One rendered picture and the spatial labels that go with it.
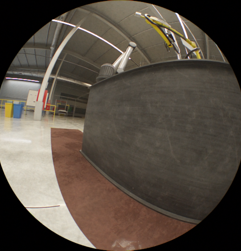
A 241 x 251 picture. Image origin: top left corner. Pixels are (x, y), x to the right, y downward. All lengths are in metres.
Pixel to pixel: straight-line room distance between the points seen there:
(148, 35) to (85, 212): 11.41
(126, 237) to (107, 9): 11.10
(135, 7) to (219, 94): 9.84
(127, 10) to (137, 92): 9.90
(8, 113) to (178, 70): 5.71
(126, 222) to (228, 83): 0.87
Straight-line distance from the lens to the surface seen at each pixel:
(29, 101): 8.03
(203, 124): 0.45
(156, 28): 1.64
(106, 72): 1.18
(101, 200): 0.63
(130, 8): 10.13
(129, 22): 10.65
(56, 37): 10.93
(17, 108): 5.20
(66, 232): 0.54
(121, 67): 1.38
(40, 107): 4.75
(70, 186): 0.71
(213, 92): 0.51
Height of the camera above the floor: 0.51
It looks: 3 degrees down
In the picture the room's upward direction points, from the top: 9 degrees clockwise
